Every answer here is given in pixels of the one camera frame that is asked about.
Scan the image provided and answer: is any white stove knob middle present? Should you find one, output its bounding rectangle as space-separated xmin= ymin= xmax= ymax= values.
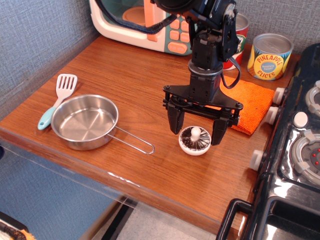
xmin=265 ymin=106 xmax=279 ymax=125

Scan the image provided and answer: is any tomato sauce can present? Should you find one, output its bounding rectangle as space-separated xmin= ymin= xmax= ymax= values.
xmin=232 ymin=13 xmax=250 ymax=65

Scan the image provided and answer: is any white teal toy spatula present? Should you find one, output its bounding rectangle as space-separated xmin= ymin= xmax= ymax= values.
xmin=37 ymin=73 xmax=78 ymax=131

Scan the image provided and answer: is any stainless steel frying pan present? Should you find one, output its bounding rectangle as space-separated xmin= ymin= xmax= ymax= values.
xmin=50 ymin=94 xmax=155 ymax=155

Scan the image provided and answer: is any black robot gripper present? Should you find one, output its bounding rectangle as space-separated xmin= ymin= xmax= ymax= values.
xmin=163 ymin=61 xmax=244 ymax=146

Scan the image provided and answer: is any white toy mushroom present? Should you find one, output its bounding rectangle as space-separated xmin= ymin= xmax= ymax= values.
xmin=178 ymin=126 xmax=212 ymax=156

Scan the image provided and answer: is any toy microwave oven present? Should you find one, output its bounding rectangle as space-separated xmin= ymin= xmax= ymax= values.
xmin=89 ymin=0 xmax=192 ymax=56

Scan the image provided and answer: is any white stove knob bottom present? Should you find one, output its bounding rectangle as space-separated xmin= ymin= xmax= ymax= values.
xmin=249 ymin=149 xmax=264 ymax=172

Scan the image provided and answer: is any folded orange cloth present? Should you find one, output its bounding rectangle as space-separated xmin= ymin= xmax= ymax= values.
xmin=219 ymin=80 xmax=275 ymax=136

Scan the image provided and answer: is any white stove knob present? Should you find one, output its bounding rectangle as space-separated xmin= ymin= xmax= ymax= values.
xmin=265 ymin=106 xmax=279 ymax=125
xmin=249 ymin=149 xmax=264 ymax=172
xmin=272 ymin=87 xmax=286 ymax=105

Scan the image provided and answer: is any black braided cable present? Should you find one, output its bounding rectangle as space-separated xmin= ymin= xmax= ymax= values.
xmin=94 ymin=0 xmax=178 ymax=35

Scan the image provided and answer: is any black toy stove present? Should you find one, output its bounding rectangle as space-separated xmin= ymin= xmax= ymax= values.
xmin=216 ymin=43 xmax=320 ymax=240

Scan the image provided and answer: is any pineapple slices can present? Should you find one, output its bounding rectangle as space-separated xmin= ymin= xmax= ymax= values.
xmin=247 ymin=33 xmax=294 ymax=81

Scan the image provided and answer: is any white stove knob top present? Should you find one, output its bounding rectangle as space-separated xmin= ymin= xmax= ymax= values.
xmin=272 ymin=87 xmax=286 ymax=105

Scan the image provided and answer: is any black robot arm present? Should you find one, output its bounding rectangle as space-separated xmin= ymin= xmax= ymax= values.
xmin=154 ymin=0 xmax=244 ymax=146

